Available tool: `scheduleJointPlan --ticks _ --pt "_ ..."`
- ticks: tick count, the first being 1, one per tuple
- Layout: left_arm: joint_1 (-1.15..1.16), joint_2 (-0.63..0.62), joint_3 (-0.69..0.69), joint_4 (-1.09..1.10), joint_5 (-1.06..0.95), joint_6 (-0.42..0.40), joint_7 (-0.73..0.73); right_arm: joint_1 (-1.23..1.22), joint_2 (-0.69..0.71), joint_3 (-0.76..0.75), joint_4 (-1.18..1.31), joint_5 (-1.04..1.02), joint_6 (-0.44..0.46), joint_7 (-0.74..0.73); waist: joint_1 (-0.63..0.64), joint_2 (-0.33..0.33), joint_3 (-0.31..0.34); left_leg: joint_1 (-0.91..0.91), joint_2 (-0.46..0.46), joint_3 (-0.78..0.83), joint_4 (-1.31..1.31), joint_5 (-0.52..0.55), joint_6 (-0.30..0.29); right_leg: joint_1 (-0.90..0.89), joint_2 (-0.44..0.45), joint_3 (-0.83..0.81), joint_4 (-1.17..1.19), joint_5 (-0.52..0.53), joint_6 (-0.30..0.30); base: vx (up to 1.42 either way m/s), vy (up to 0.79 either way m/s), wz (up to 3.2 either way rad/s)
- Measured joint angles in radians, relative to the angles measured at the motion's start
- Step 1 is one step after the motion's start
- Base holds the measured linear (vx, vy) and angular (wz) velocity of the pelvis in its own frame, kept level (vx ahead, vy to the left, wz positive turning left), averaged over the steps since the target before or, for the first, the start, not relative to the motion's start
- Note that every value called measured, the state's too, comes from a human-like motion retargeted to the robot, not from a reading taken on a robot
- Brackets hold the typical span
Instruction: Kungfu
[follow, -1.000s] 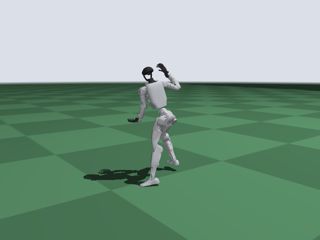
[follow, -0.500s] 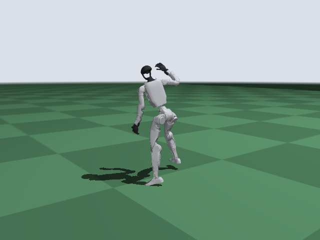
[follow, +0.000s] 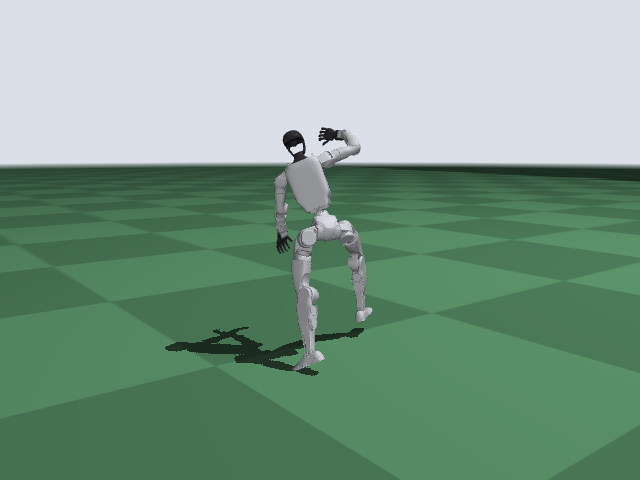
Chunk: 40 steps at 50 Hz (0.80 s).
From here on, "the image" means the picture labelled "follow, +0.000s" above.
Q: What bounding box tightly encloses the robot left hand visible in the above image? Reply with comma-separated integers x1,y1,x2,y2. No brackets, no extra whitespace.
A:
277,232,292,254

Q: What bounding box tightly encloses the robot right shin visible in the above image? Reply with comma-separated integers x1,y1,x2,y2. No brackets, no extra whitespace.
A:
351,256,366,311

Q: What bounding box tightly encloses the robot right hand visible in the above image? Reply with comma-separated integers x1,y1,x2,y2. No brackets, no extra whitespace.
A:
318,127,343,145

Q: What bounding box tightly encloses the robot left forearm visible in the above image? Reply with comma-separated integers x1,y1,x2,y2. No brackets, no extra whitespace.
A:
275,206,288,239

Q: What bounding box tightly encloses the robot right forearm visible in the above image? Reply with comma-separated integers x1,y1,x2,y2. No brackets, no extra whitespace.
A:
337,129,359,146

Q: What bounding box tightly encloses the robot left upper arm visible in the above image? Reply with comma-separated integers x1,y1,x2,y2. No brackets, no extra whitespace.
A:
274,171,288,215

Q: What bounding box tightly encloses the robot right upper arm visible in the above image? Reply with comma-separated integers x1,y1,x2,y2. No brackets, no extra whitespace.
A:
317,143,360,169

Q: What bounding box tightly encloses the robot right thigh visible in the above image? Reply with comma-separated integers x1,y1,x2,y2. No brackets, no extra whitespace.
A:
338,220,364,271

